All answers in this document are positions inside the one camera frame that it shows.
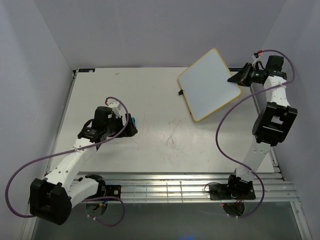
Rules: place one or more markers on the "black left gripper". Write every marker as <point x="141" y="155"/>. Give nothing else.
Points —
<point x="130" y="130"/>

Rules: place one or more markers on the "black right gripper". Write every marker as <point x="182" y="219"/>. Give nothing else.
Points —
<point x="242" y="77"/>

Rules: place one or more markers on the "blue bone shaped eraser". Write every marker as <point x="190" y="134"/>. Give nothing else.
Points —
<point x="134" y="122"/>

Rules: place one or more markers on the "yellow framed whiteboard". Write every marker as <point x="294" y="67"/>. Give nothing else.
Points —
<point x="205" y="85"/>

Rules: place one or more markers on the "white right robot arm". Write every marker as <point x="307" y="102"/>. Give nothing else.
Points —
<point x="271" y="126"/>

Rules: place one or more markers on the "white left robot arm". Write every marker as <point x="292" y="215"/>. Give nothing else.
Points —
<point x="53" y="197"/>

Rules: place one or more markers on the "black XDOF label right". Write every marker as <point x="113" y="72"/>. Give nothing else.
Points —
<point x="235" y="69"/>

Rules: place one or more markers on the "black xdof label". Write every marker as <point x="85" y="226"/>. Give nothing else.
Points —
<point x="86" y="70"/>
<point x="235" y="69"/>

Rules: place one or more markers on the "black XDOF label left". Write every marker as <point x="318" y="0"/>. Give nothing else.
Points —
<point x="86" y="70"/>

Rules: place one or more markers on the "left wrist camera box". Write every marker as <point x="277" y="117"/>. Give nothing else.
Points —
<point x="115" y="105"/>

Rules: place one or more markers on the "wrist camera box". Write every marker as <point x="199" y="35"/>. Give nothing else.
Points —
<point x="115" y="105"/>
<point x="256" y="58"/>

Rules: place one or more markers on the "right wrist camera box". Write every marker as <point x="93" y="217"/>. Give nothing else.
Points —
<point x="256" y="58"/>

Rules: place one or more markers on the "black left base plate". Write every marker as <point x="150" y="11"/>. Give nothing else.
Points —
<point x="113" y="191"/>

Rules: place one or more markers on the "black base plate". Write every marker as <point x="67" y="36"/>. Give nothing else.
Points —
<point x="218" y="191"/>
<point x="113" y="191"/>

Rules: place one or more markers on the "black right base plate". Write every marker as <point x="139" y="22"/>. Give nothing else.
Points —
<point x="218" y="191"/>

